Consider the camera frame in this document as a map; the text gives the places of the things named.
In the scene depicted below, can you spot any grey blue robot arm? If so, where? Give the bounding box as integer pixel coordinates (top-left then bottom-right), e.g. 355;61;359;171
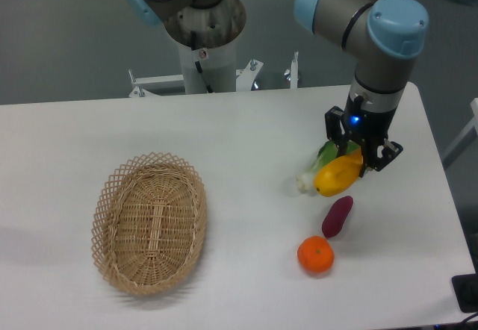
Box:
127;0;429;171

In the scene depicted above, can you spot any orange tangerine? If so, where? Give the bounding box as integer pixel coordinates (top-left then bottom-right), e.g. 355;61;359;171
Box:
297;236;335;273

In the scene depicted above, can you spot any black cable on pedestal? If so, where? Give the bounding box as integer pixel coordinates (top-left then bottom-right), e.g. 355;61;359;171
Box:
190;31;214;94

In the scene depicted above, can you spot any oval wicker basket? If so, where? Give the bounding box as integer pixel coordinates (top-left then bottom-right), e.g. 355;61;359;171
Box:
91;152;207;296

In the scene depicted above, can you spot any black device at table edge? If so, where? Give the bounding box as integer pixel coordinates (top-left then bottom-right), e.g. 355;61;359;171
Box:
451;273;477;314

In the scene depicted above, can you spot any yellow mango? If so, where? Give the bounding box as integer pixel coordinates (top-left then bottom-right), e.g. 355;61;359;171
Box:
313;149;363;197

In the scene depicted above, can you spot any green white bok choy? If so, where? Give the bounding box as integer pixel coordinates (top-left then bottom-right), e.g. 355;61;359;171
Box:
296;141;361;193

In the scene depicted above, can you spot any white metal base frame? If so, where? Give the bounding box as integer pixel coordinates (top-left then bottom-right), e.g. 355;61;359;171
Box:
127;51;302;99

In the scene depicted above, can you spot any white frame at right edge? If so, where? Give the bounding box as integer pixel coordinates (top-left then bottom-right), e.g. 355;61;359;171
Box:
441;98;477;169

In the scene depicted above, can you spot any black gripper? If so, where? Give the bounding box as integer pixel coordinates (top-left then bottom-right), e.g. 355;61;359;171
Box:
324;91;403;178

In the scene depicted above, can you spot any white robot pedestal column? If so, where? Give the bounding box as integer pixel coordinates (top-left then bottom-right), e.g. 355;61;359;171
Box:
177;42;236;95

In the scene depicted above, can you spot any purple sweet potato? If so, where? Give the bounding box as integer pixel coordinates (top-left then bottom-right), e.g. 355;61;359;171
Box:
321;196;354;239

